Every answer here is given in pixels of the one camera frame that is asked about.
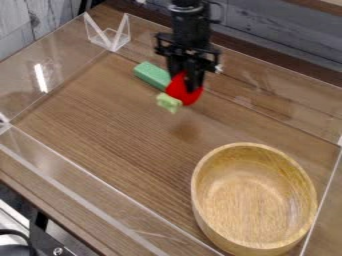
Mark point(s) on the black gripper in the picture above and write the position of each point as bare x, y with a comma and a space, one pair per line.
186, 46

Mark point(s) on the red plush strawberry toy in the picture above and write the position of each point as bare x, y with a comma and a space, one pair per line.
175, 96

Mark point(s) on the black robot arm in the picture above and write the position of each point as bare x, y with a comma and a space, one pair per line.
188, 3

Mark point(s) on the green rectangular block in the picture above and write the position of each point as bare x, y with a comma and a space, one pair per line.
152, 75

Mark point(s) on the wooden bowl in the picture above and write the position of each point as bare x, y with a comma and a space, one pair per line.
254, 199

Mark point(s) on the clear acrylic tray wall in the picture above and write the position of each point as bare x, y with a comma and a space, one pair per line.
103, 159

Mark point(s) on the black metal table bracket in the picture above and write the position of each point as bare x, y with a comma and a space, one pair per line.
45, 245

